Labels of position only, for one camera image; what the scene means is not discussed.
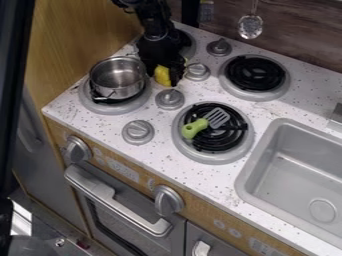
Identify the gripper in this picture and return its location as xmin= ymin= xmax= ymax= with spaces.
xmin=134 ymin=29 xmax=194 ymax=88

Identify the yellow toy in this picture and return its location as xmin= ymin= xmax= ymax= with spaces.
xmin=152 ymin=57 xmax=190 ymax=88

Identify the silver pot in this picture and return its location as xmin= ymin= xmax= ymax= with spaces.
xmin=88 ymin=55 xmax=150 ymax=102

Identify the toy stove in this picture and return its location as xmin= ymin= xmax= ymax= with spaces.
xmin=76 ymin=27 xmax=293 ymax=166

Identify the toy sink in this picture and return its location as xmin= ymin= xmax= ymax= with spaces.
xmin=233 ymin=117 xmax=342 ymax=250

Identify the green handled grey spatula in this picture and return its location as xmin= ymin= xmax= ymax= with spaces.
xmin=180 ymin=106 xmax=233 ymax=141

